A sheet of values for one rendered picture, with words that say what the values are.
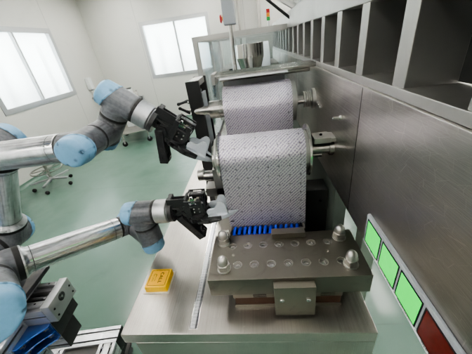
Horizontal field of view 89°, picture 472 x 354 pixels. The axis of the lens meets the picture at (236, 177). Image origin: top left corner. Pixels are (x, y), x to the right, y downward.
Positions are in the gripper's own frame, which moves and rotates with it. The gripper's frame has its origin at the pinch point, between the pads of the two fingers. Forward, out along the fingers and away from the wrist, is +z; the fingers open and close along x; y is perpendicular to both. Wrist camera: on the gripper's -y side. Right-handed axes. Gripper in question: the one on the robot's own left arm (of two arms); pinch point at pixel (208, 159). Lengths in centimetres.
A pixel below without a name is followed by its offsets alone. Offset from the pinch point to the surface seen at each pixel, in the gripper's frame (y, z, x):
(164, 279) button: -35.3, 6.4, -18.5
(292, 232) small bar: 0.0, 30.1, -14.2
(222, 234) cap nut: -10.9, 13.2, -15.8
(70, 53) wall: -181, -302, 464
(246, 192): 0.7, 13.6, -8.2
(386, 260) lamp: 19, 31, -38
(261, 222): -5.8, 23.7, -8.2
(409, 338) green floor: -39, 148, 10
